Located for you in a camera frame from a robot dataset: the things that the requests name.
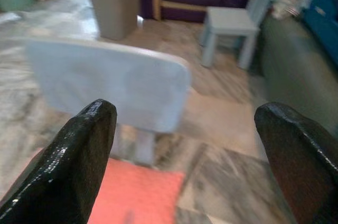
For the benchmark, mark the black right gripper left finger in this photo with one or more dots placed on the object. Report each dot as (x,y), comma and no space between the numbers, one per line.
(68,166)

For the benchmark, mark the grey-green leather sofa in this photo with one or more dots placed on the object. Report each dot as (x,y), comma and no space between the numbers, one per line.
(290,70)

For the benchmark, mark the light grey blanket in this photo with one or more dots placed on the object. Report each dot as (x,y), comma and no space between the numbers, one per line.
(52,15)

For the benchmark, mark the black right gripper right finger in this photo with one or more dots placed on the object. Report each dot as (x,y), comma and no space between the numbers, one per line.
(303,160)

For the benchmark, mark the pink dotted pillow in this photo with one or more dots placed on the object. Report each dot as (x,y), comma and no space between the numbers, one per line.
(137,195)

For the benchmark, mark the grey plastic bin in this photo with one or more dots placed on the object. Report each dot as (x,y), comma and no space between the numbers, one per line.
(116,4)

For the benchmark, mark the blue storage cabinet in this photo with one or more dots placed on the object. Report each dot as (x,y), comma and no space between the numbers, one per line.
(324,15)

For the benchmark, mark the light blue wooden chair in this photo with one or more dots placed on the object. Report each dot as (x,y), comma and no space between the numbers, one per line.
(111,81)
(229,20)

